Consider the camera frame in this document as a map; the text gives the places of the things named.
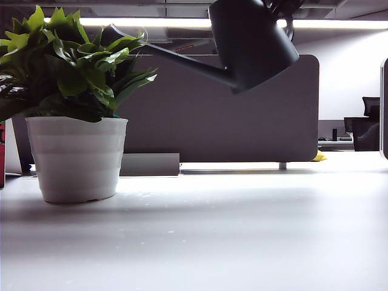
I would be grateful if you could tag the red object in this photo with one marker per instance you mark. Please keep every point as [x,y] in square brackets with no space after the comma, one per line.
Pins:
[2,157]

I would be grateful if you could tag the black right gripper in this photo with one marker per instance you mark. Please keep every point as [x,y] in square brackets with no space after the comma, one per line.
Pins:
[283,6]

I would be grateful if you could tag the black mesh office chair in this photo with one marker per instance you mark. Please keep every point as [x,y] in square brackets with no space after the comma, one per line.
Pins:
[371,106]

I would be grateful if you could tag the metal divider foot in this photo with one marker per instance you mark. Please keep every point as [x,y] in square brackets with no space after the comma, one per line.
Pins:
[282,165]

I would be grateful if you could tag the dark office chair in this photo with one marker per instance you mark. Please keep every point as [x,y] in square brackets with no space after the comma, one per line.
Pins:
[363,136]

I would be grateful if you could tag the yellow object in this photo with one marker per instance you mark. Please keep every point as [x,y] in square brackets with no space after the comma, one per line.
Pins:
[320,157]

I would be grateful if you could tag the grey desk divider panel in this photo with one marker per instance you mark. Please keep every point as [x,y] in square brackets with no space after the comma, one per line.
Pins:
[197,121]

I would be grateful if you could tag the long ceiling light strip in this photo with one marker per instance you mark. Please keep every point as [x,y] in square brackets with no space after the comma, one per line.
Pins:
[136,22]

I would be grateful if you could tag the white board panel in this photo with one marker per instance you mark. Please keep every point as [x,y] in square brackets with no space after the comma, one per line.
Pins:
[13,151]

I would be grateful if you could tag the white-edged divider panel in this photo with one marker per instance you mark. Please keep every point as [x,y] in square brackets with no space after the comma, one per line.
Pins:
[384,121]

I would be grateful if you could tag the dark grey watering can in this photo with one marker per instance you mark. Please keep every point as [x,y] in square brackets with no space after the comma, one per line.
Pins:
[251,45]

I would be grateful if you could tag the white ribbed plant pot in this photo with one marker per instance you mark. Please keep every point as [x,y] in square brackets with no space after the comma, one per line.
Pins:
[75,163]

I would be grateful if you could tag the green leafy plant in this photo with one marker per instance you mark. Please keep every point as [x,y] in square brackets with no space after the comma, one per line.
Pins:
[75,75]

